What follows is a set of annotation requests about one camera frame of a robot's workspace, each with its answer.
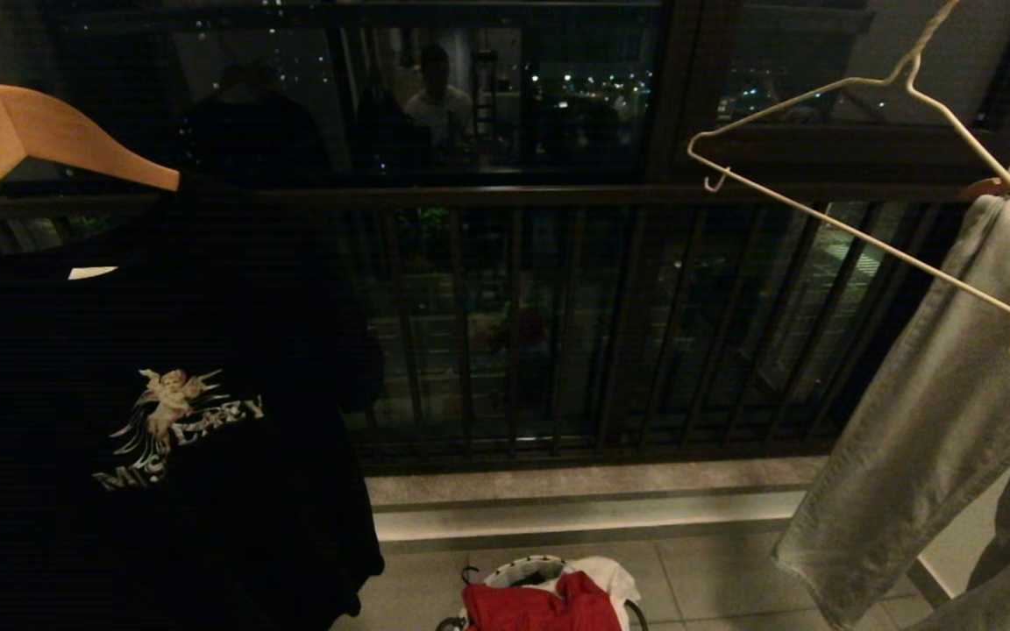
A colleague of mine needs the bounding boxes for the laundry basket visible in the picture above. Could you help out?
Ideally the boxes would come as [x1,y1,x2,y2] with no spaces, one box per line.
[435,555,649,631]

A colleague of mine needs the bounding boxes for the dark metal balcony railing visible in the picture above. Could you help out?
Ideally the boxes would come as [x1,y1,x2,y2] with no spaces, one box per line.
[0,182,979,476]

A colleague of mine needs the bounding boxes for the red garment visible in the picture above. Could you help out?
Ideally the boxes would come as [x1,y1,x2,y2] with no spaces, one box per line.
[461,571,623,631]

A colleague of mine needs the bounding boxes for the wooden clothes hanger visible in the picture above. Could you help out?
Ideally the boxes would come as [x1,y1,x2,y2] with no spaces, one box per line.
[0,84,181,234]

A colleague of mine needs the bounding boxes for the light grey jeans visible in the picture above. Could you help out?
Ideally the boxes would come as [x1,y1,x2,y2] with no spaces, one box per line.
[772,195,1010,631]

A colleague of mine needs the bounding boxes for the dark window frame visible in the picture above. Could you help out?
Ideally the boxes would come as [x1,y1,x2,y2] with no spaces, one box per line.
[36,0,1010,189]

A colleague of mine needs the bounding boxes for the black printed t-shirt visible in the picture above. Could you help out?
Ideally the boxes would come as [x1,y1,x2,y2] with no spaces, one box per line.
[0,173,386,631]

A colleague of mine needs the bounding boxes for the white wire clothes hanger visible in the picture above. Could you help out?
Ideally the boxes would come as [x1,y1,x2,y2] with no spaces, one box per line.
[687,0,1010,372]

